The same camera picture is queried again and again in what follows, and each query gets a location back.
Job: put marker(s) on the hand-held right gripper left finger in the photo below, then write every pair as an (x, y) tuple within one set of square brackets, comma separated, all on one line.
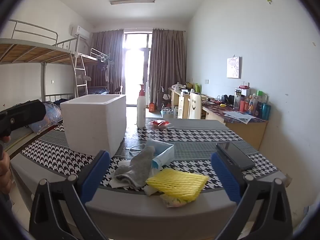
[(96, 172)]

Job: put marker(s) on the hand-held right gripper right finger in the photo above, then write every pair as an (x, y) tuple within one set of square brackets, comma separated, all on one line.
[(225, 177)]

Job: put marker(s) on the grey sock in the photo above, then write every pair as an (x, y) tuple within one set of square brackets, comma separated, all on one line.
[(137, 166)]

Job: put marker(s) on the white foam box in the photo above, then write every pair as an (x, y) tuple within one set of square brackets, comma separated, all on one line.
[(92, 125)]

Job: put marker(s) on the yellow foam net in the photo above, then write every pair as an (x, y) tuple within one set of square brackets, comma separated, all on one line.
[(177, 182)]

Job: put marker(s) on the person's left hand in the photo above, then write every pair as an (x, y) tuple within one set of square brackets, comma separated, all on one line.
[(5, 172)]

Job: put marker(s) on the black smartphone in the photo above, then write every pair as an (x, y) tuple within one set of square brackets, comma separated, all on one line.
[(236, 156)]

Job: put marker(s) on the blue quilt bundle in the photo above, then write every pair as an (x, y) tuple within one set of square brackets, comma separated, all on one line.
[(50, 116)]

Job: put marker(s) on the houndstooth tablecloth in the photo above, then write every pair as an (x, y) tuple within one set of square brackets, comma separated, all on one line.
[(195, 140)]

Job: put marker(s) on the wooden desk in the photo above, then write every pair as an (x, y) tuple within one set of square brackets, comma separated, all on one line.
[(250, 132)]

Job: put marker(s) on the white tissue paper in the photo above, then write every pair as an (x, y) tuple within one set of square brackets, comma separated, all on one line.
[(150, 191)]

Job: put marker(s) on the papers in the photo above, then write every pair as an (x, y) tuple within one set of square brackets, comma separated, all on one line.
[(238, 117)]

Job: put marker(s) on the metal bunk bed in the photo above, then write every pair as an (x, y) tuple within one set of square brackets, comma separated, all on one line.
[(37, 51)]

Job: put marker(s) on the white pump bottle red cap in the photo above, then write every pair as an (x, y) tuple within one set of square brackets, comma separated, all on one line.
[(141, 112)]

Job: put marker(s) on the wooden chair with smiley face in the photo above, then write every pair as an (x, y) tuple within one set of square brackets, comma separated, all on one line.
[(194, 107)]

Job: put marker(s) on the black headphones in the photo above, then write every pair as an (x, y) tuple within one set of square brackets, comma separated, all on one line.
[(227, 99)]

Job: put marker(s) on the cluster of toiletry bottles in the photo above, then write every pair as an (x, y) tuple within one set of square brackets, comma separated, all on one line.
[(262, 108)]

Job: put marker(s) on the red snack packet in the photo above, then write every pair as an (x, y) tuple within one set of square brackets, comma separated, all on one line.
[(158, 123)]

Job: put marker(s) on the dark thermos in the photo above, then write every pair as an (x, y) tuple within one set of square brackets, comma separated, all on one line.
[(237, 98)]

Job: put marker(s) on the red jug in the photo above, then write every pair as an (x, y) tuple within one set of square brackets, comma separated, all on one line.
[(152, 107)]

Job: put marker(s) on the black folding chair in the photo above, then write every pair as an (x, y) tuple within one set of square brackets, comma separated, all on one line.
[(119, 90)]

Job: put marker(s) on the clear water jug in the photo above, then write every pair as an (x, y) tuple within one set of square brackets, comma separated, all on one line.
[(166, 111)]

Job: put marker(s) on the dark hanging clothes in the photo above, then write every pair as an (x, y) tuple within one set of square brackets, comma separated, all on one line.
[(103, 66)]

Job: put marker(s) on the green packet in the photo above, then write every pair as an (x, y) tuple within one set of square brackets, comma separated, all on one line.
[(197, 88)]

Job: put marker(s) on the white air conditioner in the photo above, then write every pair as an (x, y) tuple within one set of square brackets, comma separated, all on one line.
[(80, 32)]

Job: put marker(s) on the brown curtain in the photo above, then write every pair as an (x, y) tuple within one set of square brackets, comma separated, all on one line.
[(167, 65), (107, 60)]

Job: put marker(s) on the ceiling light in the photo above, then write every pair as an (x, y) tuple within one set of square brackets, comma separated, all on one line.
[(132, 1)]

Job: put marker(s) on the cartoon wall picture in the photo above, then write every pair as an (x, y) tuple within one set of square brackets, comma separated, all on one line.
[(233, 67)]

